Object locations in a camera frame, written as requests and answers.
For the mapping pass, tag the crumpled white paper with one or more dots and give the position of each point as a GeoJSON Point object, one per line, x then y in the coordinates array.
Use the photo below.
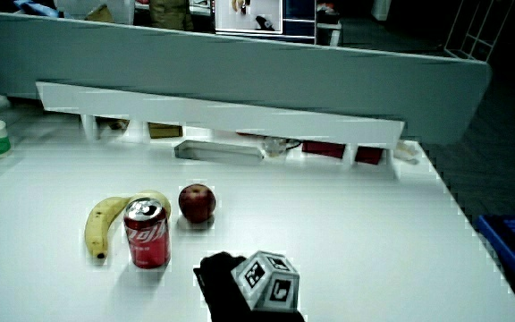
{"type": "Point", "coordinates": [406, 152]}

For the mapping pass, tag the red cola can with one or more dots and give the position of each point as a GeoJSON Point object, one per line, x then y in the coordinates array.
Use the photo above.
{"type": "Point", "coordinates": [149, 243]}

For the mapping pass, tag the small dark red box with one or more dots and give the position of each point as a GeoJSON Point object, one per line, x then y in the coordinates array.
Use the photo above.
{"type": "Point", "coordinates": [368, 155]}

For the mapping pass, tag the person's right hand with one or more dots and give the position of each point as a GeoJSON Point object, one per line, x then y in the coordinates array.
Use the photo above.
{"type": "Point", "coordinates": [219, 286]}

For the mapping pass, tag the brown cardboard box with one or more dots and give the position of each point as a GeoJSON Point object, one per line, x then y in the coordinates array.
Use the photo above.
{"type": "Point", "coordinates": [165, 130]}

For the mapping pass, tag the large dark red box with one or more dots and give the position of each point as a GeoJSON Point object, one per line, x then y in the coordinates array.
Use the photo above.
{"type": "Point", "coordinates": [323, 149]}

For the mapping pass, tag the red apple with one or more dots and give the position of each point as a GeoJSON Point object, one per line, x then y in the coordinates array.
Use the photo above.
{"type": "Point", "coordinates": [197, 203]}

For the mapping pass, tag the yellow banana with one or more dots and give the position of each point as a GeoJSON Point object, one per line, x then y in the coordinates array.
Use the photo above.
{"type": "Point", "coordinates": [98, 223]}

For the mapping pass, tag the computer monitor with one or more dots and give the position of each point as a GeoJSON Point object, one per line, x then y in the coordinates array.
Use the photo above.
{"type": "Point", "coordinates": [248, 15]}

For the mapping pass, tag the grey desk partition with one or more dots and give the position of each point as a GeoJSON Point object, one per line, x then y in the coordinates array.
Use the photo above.
{"type": "Point", "coordinates": [239, 67]}

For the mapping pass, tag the grey metal tray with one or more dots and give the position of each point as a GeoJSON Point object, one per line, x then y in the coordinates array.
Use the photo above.
{"type": "Point", "coordinates": [217, 152]}

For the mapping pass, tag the clear glass jar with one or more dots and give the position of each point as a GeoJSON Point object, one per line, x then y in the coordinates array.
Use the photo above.
{"type": "Point", "coordinates": [275, 146]}

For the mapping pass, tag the white desk shelf riser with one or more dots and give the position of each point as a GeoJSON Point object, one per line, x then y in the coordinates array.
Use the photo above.
{"type": "Point", "coordinates": [222, 115]}

